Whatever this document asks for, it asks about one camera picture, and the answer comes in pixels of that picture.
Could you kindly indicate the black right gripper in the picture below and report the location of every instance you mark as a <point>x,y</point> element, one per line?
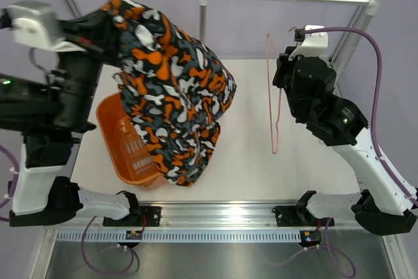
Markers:
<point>284,64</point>

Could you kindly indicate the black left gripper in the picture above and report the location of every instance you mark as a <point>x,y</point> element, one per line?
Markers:
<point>96,32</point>

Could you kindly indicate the pink wire hanger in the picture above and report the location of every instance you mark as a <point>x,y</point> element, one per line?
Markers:
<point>274,98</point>

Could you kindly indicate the orange camouflage shorts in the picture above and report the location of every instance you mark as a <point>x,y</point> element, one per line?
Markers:
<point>173,88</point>

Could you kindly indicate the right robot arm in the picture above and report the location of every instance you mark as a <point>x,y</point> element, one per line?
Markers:
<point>380,206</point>

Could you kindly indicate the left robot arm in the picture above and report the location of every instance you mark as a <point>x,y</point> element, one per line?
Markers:
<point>48,115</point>

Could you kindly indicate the white clothes rack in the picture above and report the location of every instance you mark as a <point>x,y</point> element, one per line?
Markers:
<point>366,10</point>

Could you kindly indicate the orange plastic basket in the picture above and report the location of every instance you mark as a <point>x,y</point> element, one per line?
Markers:
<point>131,160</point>

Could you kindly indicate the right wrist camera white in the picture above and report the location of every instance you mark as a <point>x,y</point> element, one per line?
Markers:
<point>312,44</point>

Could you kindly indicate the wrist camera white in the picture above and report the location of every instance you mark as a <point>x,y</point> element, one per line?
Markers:
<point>35,24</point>
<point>312,44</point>

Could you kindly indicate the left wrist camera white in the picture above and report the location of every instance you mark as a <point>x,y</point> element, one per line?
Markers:
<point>35,24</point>

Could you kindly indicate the white slotted cable duct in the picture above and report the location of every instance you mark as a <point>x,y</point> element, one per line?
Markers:
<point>181,236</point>

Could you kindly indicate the aluminium mounting rail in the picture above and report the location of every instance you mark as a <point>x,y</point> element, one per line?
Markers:
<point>209,215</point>

